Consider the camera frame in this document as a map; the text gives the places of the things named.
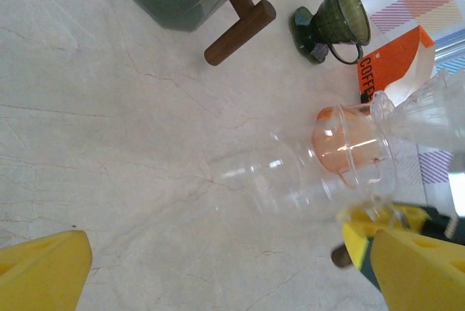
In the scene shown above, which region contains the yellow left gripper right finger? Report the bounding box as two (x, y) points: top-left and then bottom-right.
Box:
(373, 229), (465, 311)

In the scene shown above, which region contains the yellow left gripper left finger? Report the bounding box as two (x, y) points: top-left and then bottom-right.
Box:
(0, 230), (93, 311)

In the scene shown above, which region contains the glass server with wood handle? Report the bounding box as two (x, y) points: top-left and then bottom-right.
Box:
(209, 102), (404, 270)

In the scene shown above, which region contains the dark green dripper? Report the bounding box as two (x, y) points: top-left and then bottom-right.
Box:
(289, 0), (372, 65)

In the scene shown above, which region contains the clear plastic dripper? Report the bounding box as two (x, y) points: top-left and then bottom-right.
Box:
(370, 67), (465, 152)

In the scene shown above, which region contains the orange coffee filter package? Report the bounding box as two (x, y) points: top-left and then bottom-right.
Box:
(357, 25), (436, 105)

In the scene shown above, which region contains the aluminium frame post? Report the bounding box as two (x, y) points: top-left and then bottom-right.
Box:
(434, 33), (465, 63)

